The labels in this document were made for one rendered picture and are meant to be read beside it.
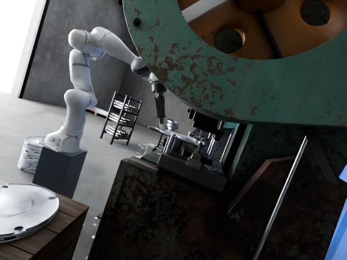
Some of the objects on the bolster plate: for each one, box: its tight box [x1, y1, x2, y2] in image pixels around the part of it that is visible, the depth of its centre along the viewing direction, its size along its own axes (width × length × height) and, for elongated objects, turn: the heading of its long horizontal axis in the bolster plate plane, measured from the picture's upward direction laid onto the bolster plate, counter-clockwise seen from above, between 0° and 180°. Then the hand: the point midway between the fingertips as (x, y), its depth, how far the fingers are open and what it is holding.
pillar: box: [207, 140, 218, 160], centre depth 83 cm, size 2×2×14 cm
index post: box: [165, 134, 178, 155], centre depth 77 cm, size 3×3×10 cm
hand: (162, 124), depth 86 cm, fingers closed
